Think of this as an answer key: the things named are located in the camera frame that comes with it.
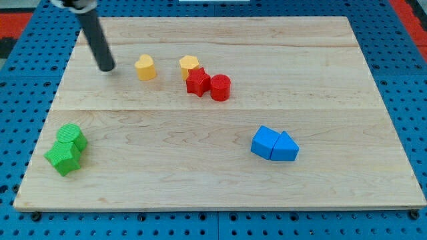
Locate white robot arm collar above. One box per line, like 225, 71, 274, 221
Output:
50, 0, 97, 14

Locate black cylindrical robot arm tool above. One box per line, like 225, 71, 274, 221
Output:
77, 9, 115, 72

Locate red star block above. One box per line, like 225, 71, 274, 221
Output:
185, 67, 211, 97

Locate green star block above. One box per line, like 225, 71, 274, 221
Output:
44, 141, 81, 177

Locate light wooden board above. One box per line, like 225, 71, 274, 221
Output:
13, 17, 426, 212

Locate red cylinder block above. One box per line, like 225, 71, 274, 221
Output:
210, 74, 231, 101

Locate blue cube block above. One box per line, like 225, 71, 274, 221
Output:
251, 125, 280, 160

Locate yellow hexagon block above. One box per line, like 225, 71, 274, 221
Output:
179, 55, 199, 81

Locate blue triangle block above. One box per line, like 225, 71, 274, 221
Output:
270, 131, 300, 161

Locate yellow heart block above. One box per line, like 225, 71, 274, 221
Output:
134, 54, 157, 81

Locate green cylinder block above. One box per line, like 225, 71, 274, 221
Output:
56, 123, 87, 151

